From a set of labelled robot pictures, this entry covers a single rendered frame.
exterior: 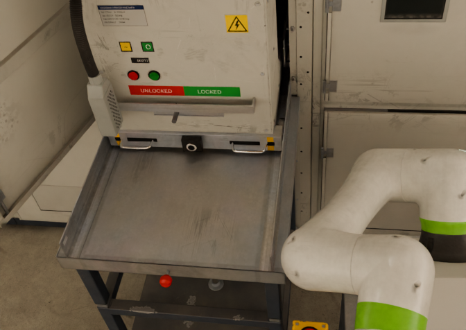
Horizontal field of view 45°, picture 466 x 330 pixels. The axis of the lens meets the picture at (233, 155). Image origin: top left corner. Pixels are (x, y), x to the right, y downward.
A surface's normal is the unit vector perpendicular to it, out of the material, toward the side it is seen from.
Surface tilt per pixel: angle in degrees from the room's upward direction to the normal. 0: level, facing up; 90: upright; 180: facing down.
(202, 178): 0
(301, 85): 90
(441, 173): 52
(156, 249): 0
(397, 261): 18
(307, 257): 40
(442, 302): 90
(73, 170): 90
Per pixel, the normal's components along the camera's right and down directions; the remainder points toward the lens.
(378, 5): -0.14, 0.73
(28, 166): 0.90, 0.25
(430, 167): -0.59, -0.03
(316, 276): -0.44, 0.41
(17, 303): -0.09, -0.68
